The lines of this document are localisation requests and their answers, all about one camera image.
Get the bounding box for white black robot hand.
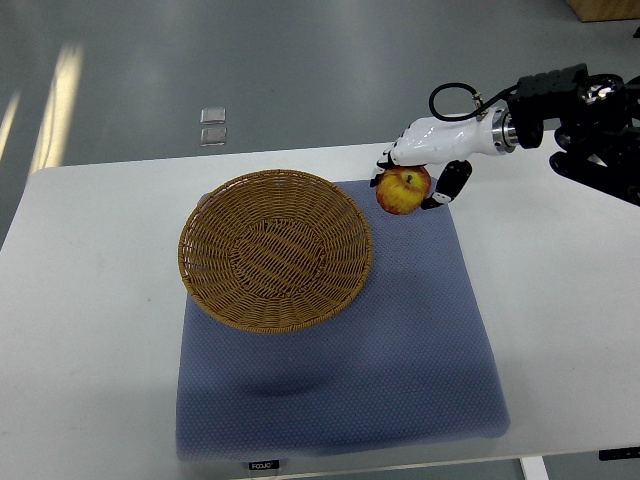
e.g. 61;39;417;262
370;108;519;210

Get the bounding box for red yellow apple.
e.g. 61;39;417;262
375;166;431;215

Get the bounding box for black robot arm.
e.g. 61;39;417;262
506;64;639;205

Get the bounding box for brown wicker basket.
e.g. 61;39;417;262
177;169;374;334

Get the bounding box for wooden box corner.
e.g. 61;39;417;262
567;0;639;22

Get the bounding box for blue fabric mat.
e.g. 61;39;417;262
176;180;510;462

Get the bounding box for lower clear floor plate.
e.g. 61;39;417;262
200;126;227;146

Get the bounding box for clear floor plate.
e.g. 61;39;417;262
200;106;226;125
200;126;227;146

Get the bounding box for upper clear floor plate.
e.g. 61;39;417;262
200;106;226;125

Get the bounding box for white table leg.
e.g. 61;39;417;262
520;456;550;480

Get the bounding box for black cable loop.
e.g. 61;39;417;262
429;82;521;122

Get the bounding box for black bracket under table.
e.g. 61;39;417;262
598;447;640;462

